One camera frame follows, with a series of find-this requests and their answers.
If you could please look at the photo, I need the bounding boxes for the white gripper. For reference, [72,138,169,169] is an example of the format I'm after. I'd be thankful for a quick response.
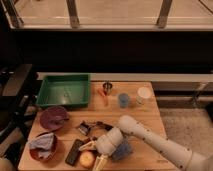
[79,127,123,171]

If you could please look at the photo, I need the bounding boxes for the yellow red apple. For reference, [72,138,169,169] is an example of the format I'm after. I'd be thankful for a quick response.
[79,151,96,169]

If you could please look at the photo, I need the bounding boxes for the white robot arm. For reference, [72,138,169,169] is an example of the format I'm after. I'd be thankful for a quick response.
[79,115,213,171]

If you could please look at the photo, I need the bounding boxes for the green plastic tray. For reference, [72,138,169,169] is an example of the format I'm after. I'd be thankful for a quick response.
[36,74,90,108]

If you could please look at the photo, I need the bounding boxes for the bunch of dark grapes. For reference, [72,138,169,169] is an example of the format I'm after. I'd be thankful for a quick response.
[84,136,98,144]

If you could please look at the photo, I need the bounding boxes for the black rectangular remote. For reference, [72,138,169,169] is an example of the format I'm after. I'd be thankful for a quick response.
[65,139,84,166]

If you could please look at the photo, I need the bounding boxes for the blue sponge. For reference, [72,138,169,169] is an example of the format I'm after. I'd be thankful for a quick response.
[111,140,133,161]

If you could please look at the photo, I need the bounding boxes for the grey blue cloth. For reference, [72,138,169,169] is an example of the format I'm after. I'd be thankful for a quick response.
[28,133,54,159]

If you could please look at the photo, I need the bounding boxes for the dark purple bowl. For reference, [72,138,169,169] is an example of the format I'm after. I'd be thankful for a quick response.
[39,106,69,131]

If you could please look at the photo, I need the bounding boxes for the brown bowl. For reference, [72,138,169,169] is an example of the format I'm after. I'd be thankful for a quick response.
[28,132,57,162]

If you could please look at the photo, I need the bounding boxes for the blue plastic cup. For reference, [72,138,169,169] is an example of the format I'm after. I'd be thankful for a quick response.
[118,93,130,108]

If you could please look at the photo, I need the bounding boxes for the white paper cup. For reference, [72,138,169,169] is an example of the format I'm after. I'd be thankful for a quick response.
[136,87,152,104]

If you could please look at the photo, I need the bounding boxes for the black chair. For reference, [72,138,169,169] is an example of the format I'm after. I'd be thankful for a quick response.
[0,64,37,154]

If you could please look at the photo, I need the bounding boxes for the black handled peeler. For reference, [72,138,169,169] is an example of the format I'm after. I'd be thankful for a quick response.
[76,121,112,136]

